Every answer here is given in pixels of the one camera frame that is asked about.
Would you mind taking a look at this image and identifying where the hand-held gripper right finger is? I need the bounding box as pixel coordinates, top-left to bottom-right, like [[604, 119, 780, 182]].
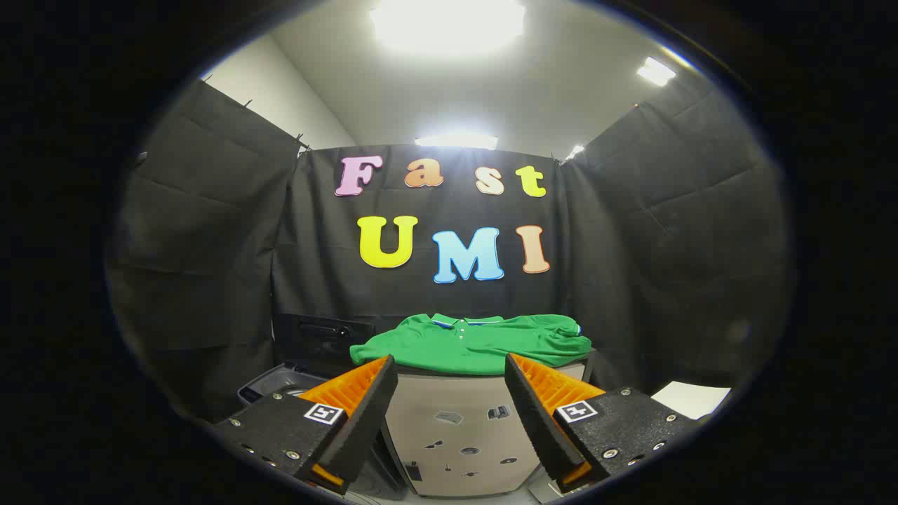
[[504, 353, 703, 494]]

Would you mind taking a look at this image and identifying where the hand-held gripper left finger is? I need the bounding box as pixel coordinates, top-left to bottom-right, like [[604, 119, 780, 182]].
[[210, 355, 399, 497]]

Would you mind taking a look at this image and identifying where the black backdrop cloth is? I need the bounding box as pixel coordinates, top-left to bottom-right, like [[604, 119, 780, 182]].
[[105, 67, 793, 422]]

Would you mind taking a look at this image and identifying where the dark washing machine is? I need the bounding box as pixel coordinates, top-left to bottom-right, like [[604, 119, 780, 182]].
[[237, 361, 415, 502]]

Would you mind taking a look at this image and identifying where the rectangular ceiling light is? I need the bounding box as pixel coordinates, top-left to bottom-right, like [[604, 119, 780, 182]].
[[636, 56, 678, 88]]

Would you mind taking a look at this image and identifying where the white paper sheet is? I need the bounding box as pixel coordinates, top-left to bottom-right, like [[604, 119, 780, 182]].
[[651, 381, 732, 420]]

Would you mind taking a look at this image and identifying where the large ceiling light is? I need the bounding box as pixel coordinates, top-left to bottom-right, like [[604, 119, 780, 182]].
[[370, 0, 527, 55]]

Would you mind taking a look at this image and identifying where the green polo shirt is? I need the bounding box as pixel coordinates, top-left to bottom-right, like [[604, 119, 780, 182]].
[[349, 313, 594, 376]]

